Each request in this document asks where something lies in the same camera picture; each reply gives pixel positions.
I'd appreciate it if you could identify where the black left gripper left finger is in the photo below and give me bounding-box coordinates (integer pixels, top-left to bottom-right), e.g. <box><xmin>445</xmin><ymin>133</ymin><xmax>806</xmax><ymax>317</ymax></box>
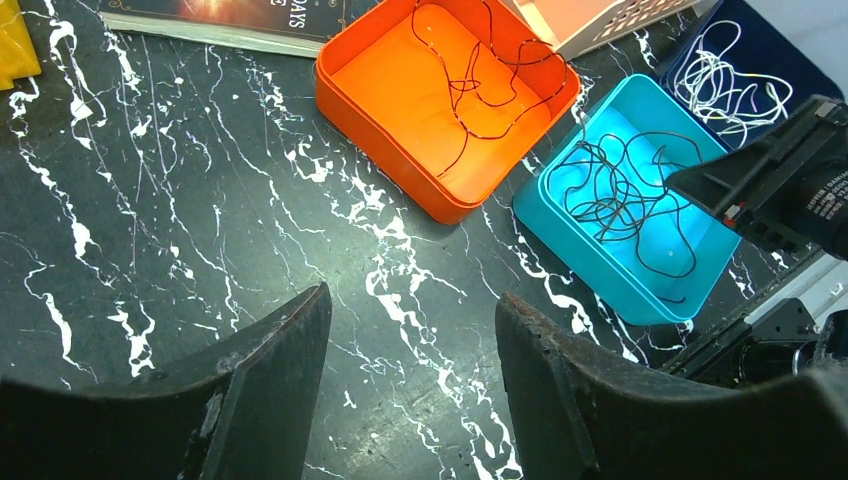
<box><xmin>1</xmin><ymin>283</ymin><xmax>332</xmax><ymax>479</ymax></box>

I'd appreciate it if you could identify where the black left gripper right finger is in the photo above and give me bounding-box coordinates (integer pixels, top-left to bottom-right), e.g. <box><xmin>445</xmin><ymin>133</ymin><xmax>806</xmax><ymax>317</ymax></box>
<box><xmin>495</xmin><ymin>293</ymin><xmax>847</xmax><ymax>479</ymax></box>

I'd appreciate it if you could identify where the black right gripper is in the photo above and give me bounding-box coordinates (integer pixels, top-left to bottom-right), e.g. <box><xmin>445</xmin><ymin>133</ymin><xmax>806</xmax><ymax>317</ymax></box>
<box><xmin>664</xmin><ymin>95</ymin><xmax>847</xmax><ymax>260</ymax></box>

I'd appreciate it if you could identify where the white thin cable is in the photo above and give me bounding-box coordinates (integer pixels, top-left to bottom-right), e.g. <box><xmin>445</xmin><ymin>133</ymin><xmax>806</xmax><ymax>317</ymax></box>
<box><xmin>672</xmin><ymin>18</ymin><xmax>795</xmax><ymax>150</ymax></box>

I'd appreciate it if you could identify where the dark blue square tray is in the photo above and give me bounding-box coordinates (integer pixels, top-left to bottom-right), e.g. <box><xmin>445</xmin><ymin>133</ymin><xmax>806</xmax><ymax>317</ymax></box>
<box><xmin>655</xmin><ymin>1</ymin><xmax>844</xmax><ymax>151</ymax></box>

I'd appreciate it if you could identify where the light blue square tray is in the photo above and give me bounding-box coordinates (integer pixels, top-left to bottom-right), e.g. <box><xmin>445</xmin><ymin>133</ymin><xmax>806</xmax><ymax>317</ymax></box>
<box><xmin>513</xmin><ymin>74</ymin><xmax>740</xmax><ymax>325</ymax></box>

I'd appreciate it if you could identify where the peach plastic file organizer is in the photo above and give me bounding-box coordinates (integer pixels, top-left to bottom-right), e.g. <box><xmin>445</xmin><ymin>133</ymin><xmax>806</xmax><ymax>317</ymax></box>
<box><xmin>504</xmin><ymin>0</ymin><xmax>699</xmax><ymax>60</ymax></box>

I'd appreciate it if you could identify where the orange square tray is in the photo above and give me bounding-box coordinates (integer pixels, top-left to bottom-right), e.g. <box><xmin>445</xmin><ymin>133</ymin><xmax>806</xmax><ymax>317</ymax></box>
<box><xmin>315</xmin><ymin>1</ymin><xmax>580</xmax><ymax>225</ymax></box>

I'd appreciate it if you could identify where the dark paperback book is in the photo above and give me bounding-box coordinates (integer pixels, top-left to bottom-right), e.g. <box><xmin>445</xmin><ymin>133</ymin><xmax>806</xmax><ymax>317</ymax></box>
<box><xmin>99</xmin><ymin>0</ymin><xmax>380</xmax><ymax>59</ymax></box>

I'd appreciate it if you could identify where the yellow plastic parts bin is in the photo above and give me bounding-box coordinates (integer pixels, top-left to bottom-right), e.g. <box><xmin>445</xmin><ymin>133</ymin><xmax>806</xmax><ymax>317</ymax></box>
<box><xmin>1</xmin><ymin>0</ymin><xmax>41</xmax><ymax>91</ymax></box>

